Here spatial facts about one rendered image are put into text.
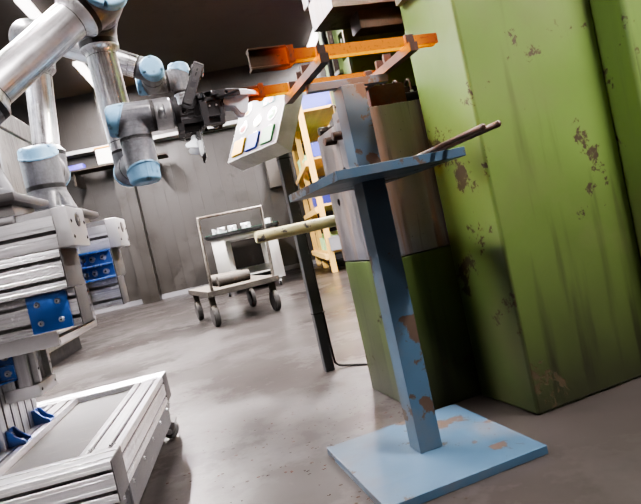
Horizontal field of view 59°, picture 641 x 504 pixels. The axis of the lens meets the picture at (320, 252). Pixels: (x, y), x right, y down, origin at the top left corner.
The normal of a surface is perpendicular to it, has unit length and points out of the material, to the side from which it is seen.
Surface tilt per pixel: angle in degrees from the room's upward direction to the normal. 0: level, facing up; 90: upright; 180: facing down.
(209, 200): 90
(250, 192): 90
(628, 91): 90
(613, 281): 90
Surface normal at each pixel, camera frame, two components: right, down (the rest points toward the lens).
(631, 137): -0.93, 0.22
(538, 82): 0.30, -0.03
